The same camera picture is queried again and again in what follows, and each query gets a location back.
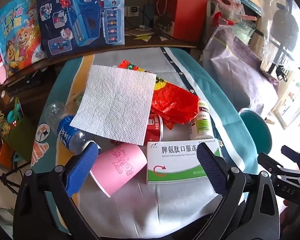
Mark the cartoon printed gift bag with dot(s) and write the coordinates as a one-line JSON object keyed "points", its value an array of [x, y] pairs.
{"points": [[17, 37]]}

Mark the red gift bag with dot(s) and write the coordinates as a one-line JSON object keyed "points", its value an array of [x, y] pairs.
{"points": [[182, 7]]}

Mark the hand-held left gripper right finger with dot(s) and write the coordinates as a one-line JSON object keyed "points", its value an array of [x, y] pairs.
{"points": [[212, 170]]}

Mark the pink paper cup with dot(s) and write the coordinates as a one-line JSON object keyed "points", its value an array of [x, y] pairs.
{"points": [[120, 165]]}

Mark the white green medicine box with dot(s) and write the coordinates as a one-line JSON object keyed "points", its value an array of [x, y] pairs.
{"points": [[175, 160]]}

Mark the red soda can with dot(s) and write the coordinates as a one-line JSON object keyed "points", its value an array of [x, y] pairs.
{"points": [[155, 130]]}

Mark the dark round fuzzy object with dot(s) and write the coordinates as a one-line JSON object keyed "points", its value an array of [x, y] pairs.
{"points": [[285, 27]]}

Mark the white green label supplement bottle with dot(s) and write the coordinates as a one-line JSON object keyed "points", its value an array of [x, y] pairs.
{"points": [[201, 125]]}

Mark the striped teal yellow grey blanket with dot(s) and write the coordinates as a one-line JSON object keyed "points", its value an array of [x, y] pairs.
{"points": [[165, 205]]}

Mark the white paper towel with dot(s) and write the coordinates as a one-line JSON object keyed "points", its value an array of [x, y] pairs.
{"points": [[115, 105]]}

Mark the pink white plastic bag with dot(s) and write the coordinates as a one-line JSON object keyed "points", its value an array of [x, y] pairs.
{"points": [[227, 7]]}

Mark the yellow paper pieces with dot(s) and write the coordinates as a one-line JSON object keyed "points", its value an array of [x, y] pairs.
{"points": [[143, 38]]}

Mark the purple cloth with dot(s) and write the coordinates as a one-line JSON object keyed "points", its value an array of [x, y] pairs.
{"points": [[240, 75]]}

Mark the green felt tote bag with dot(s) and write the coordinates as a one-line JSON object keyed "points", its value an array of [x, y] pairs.
{"points": [[22, 135]]}

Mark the blue label plastic water bottle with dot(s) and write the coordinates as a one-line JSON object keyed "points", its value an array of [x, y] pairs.
{"points": [[67, 130]]}

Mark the black electronic device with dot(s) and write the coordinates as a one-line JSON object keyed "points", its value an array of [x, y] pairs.
{"points": [[22, 86]]}

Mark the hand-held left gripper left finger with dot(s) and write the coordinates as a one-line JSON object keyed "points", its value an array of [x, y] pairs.
{"points": [[81, 172]]}

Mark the teal trash bin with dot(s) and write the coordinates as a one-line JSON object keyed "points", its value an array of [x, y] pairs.
{"points": [[255, 127]]}

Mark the wall socket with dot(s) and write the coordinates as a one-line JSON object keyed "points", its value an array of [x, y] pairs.
{"points": [[133, 11]]}

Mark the red foil snack bag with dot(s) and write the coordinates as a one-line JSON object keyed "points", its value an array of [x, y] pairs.
{"points": [[175, 100]]}

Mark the blue toy box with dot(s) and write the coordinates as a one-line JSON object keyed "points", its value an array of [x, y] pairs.
{"points": [[85, 17]]}

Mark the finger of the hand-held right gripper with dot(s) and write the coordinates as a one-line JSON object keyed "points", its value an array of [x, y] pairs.
{"points": [[268, 162]]}

